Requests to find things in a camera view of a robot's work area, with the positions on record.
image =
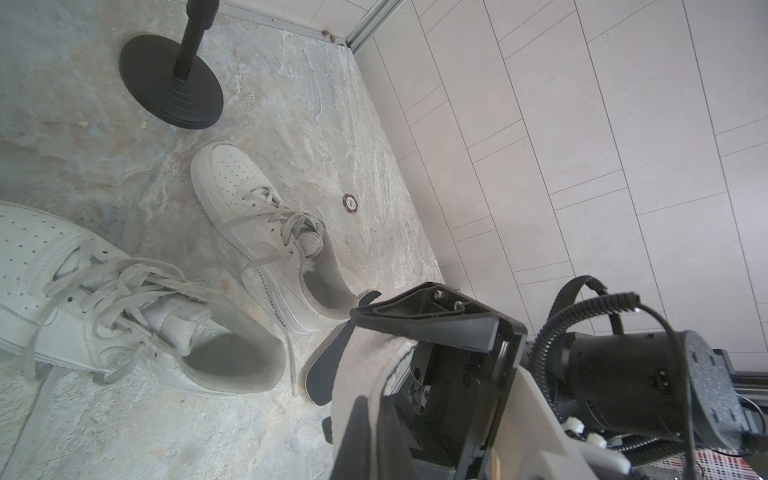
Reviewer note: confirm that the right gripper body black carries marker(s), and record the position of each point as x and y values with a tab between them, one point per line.
459	377

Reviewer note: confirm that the small printed card box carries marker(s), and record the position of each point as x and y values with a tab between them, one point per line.
711	465

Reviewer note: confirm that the black insole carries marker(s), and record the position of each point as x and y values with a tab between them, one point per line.
354	371

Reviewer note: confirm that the black stand with microphone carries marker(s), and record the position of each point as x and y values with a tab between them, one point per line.
168	78

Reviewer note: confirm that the white sneaker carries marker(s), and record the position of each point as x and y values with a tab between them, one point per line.
291	269
70	298

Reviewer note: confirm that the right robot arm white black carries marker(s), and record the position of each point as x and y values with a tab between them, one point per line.
648	396

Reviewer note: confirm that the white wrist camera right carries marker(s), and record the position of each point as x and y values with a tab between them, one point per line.
531	444

